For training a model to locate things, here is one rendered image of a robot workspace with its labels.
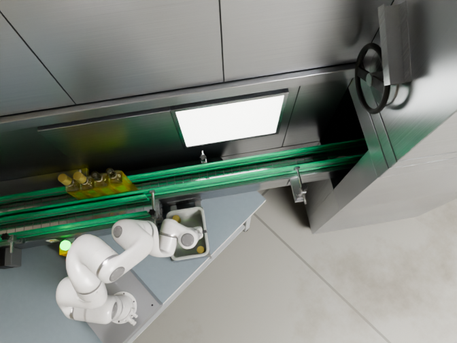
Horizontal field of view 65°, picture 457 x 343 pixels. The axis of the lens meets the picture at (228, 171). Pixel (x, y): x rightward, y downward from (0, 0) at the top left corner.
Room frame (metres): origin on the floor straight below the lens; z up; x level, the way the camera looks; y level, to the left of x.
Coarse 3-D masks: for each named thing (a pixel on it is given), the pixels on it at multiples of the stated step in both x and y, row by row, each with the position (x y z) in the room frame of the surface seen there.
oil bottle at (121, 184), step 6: (120, 174) 0.50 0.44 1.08; (108, 180) 0.48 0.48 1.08; (114, 180) 0.48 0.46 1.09; (120, 180) 0.48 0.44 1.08; (126, 180) 0.50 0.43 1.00; (114, 186) 0.47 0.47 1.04; (120, 186) 0.47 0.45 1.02; (126, 186) 0.48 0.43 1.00; (132, 186) 0.50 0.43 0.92; (120, 192) 0.47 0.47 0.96; (126, 192) 0.47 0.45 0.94
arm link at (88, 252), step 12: (84, 240) 0.19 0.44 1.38; (96, 240) 0.19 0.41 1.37; (72, 252) 0.16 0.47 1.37; (84, 252) 0.15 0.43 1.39; (96, 252) 0.15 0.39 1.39; (108, 252) 0.15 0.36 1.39; (72, 264) 0.13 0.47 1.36; (84, 264) 0.12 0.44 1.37; (96, 264) 0.12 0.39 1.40; (72, 276) 0.09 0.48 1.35; (84, 276) 0.09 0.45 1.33; (96, 276) 0.09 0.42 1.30; (84, 288) 0.06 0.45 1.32; (96, 288) 0.06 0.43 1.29
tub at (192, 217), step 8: (192, 208) 0.41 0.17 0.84; (200, 208) 0.40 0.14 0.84; (168, 216) 0.37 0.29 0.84; (184, 216) 0.39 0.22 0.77; (192, 216) 0.38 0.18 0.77; (200, 216) 0.38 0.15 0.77; (184, 224) 0.35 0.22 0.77; (192, 224) 0.35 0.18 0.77; (200, 224) 0.35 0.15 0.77; (200, 240) 0.27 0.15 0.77; (176, 248) 0.24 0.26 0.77; (184, 248) 0.24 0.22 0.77; (192, 248) 0.23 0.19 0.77; (208, 248) 0.22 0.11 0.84; (176, 256) 0.20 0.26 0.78; (184, 256) 0.20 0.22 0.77; (192, 256) 0.19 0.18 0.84; (200, 256) 0.19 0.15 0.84
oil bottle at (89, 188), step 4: (88, 176) 0.50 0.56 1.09; (88, 180) 0.48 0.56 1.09; (92, 180) 0.49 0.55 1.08; (80, 184) 0.47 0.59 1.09; (84, 184) 0.46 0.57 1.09; (88, 184) 0.46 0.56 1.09; (92, 184) 0.47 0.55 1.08; (80, 188) 0.46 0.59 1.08; (84, 188) 0.45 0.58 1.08; (88, 188) 0.45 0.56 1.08; (92, 188) 0.46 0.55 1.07; (84, 192) 0.45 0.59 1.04; (88, 192) 0.45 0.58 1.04; (92, 192) 0.45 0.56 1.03; (96, 192) 0.45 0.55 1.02; (100, 192) 0.46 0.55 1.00; (92, 196) 0.45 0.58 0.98; (96, 196) 0.45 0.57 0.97; (100, 196) 0.45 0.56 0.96
